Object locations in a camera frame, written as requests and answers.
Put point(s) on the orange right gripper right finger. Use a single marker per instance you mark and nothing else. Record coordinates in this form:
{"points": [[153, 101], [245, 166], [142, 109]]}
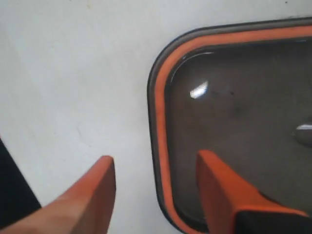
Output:
{"points": [[233, 206]]}

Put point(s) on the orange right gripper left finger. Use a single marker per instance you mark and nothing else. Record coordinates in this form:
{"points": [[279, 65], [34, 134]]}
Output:
{"points": [[85, 208]]}

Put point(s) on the dark transparent lid orange seal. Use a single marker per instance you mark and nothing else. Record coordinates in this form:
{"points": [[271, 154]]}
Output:
{"points": [[244, 92]]}

